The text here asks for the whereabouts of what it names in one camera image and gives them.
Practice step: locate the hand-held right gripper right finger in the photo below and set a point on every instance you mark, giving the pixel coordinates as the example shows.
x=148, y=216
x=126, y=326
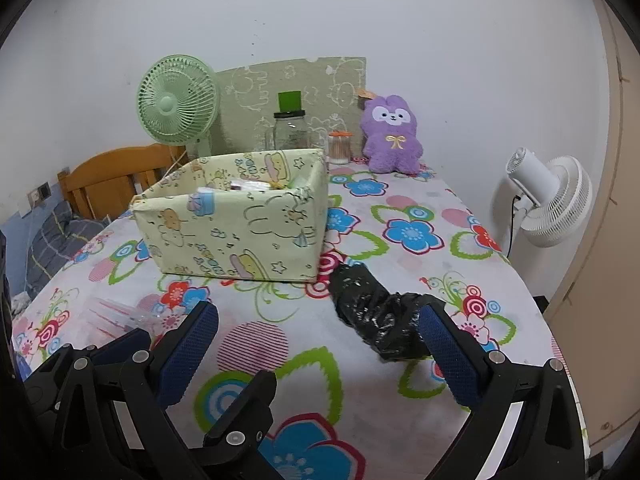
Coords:
x=450, y=355

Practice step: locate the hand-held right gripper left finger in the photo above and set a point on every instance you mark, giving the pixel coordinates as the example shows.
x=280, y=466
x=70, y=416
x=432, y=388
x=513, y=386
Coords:
x=192, y=350

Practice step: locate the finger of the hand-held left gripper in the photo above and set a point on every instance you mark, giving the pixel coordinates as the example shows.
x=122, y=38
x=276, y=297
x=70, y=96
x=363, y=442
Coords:
x=245, y=410
x=120, y=345

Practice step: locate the black plastic bag roll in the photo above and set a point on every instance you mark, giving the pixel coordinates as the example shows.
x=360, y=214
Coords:
x=370, y=305

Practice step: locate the yellow printed fabric storage box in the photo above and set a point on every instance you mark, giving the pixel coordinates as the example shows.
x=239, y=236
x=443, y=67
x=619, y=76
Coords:
x=225, y=235

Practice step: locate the clear pink-striped plastic bag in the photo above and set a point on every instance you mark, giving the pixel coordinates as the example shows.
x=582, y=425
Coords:
x=125, y=315

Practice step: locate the crumpled white cloth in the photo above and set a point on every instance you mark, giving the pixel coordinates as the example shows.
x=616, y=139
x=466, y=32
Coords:
x=20, y=304

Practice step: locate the grey plaid pillow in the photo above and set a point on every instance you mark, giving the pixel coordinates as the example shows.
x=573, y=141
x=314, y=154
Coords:
x=55, y=245

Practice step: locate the wooden headboard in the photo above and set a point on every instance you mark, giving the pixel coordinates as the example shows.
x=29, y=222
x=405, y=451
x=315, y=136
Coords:
x=110, y=175

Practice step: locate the beige door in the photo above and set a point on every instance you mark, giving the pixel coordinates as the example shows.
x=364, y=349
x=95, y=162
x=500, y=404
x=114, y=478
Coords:
x=610, y=260

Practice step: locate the white standing fan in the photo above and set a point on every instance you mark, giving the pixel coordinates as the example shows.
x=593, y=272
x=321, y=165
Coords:
x=555, y=200

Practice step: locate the purple plush bunny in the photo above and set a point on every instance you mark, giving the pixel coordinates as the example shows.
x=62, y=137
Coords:
x=392, y=135

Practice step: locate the cotton swab container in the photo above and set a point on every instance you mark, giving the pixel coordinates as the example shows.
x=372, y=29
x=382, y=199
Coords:
x=340, y=150

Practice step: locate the glass mug jar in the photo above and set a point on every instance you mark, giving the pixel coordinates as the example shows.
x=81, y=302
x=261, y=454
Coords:
x=292, y=132

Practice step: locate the green desk fan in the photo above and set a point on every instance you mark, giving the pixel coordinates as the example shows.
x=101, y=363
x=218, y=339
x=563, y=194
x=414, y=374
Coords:
x=177, y=102

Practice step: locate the green plastic cup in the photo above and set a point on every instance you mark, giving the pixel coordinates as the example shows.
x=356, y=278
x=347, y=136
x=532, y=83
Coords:
x=290, y=101

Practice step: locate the green printed board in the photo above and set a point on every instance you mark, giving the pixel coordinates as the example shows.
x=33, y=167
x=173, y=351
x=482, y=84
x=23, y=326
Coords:
x=330, y=85

